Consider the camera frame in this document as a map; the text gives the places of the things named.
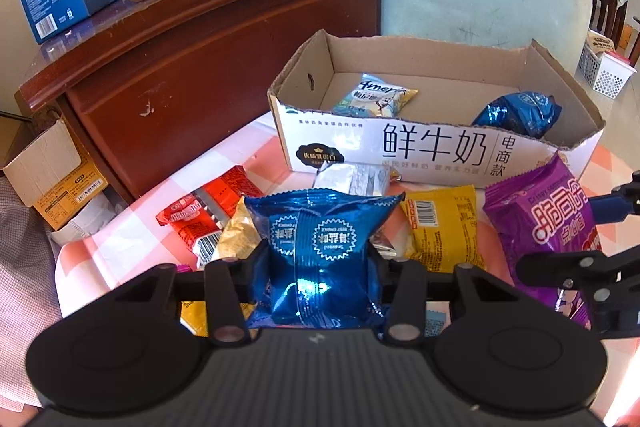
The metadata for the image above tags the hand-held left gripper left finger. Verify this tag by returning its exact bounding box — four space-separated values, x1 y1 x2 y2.
112 241 271 345

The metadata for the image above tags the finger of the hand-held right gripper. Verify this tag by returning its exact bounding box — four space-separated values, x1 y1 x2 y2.
515 243 640 303
587 171 640 222

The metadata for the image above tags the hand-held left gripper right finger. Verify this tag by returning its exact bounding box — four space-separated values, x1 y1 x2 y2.
370 242 521 342

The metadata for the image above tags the purple snack packet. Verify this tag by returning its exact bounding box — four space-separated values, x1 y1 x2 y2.
483 154 608 328

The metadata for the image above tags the shiny blue snack packet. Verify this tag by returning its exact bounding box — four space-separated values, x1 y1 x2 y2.
471 91 562 140
243 188 406 332

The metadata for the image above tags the red snack packet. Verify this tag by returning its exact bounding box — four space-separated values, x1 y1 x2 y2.
156 166 264 270

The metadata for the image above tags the white printed cardboard box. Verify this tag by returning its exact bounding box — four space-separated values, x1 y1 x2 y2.
267 29 607 192

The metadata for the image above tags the golden snack packet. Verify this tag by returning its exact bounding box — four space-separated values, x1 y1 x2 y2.
215 207 266 262

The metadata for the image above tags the orange yellow snack packet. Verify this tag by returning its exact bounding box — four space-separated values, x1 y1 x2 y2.
180 301 208 338

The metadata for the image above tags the silver snack packet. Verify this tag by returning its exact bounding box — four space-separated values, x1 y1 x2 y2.
312 163 401 198

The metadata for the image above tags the white plastic basket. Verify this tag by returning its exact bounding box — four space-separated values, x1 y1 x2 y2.
575 42 638 100

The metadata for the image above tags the orange white checked tablecloth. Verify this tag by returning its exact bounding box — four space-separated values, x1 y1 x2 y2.
54 109 640 323

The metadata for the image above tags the brown packet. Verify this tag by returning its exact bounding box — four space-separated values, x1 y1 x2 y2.
585 32 618 58

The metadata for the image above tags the pale blue white snack packet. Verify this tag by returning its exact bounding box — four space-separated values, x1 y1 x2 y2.
332 73 418 120

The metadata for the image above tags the dark wooden chair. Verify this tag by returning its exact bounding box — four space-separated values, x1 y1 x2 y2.
590 0 628 52

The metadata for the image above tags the dark wooden cabinet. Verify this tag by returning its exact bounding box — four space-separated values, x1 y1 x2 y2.
14 0 396 205

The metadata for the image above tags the open orange cardboard box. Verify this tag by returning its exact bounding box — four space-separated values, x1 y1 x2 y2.
2 117 111 230

